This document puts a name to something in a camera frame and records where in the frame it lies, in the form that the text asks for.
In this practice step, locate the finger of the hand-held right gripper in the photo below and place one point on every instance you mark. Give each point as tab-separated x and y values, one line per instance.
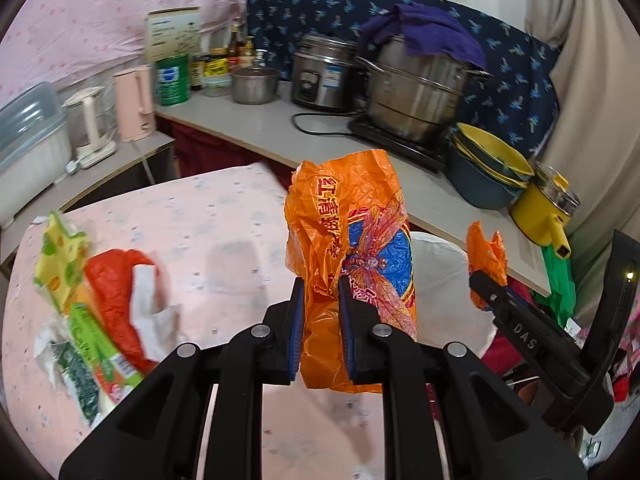
520	327

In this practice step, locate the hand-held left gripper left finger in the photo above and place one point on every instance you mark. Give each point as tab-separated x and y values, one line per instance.
296	330

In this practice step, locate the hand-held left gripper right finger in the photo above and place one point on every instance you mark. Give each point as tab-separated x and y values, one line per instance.
347	330

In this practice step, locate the bin with white bag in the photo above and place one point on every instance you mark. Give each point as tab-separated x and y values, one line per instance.
450	300

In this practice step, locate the small orange plastic piece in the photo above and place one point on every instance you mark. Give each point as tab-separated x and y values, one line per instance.
485	255

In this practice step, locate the orange printed plastic bag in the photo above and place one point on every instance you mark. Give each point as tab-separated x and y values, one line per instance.
370	240

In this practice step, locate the white tissue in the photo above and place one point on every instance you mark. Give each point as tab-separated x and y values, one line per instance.
147	310

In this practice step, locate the red plastic bag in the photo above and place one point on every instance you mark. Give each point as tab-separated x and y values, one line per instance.
110	290

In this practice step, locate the green drink carton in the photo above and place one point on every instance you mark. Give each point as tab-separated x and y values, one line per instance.
100	345

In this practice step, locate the dark green wrapper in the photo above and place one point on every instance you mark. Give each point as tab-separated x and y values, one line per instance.
82	385

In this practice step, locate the yellow green snack packet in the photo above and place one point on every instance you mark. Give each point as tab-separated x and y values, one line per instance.
60	260

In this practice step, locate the green plastic bag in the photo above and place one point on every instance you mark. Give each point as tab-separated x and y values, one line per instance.
557	280

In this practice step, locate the pink tablecloth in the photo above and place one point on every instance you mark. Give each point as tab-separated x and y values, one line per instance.
210	240

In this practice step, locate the stack of blue yellow bowls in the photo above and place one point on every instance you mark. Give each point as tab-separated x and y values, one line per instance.
480	175

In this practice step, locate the black induction cooker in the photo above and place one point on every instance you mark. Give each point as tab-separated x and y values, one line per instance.
425	157

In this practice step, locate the dark red cabinet curtain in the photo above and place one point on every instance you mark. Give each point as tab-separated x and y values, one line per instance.
210	150

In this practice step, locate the large steel steamer pot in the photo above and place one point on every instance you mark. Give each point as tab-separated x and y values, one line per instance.
415	95

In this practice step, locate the steel rice cooker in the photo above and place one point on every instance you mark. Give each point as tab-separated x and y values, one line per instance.
320	85

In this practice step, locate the small steel pot with lid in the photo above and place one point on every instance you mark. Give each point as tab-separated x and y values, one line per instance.
252	87

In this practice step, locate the beige curtain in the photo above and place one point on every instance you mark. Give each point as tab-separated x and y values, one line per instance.
590	85

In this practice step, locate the dark sauce bottle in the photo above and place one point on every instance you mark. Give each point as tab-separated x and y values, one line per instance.
197	75

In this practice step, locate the green can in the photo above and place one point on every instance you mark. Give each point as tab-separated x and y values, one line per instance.
172	85

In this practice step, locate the yellow label jar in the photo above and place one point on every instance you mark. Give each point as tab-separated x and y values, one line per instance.
219	65

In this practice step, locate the pink electric kettle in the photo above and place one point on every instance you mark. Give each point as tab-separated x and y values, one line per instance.
132	105

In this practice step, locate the brown sauce bottle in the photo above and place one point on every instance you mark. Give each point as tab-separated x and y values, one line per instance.
234	50

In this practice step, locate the purple cloth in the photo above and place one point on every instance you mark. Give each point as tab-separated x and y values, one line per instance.
435	35

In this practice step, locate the lidded plastic container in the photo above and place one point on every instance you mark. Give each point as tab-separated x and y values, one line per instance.
35	150

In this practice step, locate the blue printed cloth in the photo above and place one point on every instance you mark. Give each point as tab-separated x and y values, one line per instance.
310	10

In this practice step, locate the cardboard box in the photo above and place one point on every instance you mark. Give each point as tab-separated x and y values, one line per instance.
172	32

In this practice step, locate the pink dotted cloth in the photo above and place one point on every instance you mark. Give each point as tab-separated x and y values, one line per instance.
100	20

